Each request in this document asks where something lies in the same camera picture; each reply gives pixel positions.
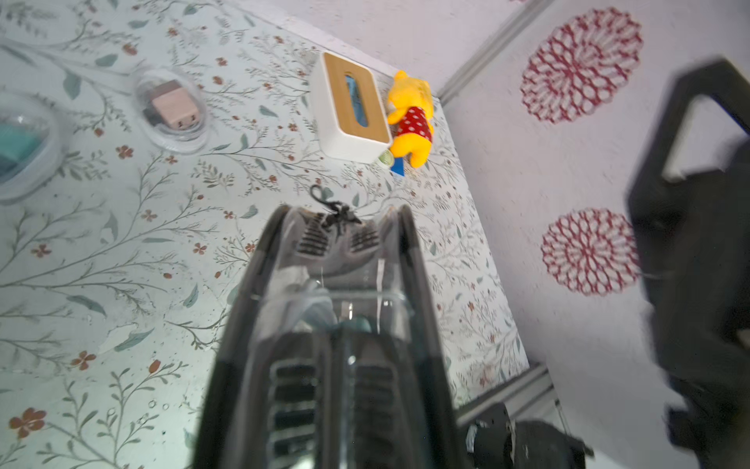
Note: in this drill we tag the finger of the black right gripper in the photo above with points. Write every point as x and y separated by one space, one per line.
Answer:
651 194

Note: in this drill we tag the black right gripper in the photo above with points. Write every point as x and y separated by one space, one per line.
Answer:
695 266

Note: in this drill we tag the black rimmed round lid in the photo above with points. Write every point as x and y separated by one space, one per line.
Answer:
340 399

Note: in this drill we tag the pink charger plug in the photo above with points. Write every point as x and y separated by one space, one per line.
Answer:
174 105

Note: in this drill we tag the teal charger plug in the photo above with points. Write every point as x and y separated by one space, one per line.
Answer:
315 313
18 146

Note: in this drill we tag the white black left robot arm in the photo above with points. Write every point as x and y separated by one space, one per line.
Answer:
495 441

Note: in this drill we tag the blue toy block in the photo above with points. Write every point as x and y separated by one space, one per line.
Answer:
397 167

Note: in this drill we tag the yellow plush bear toy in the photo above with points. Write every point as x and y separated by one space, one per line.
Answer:
411 111

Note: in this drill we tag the white wooden-top tissue box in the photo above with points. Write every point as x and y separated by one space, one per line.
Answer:
348 110

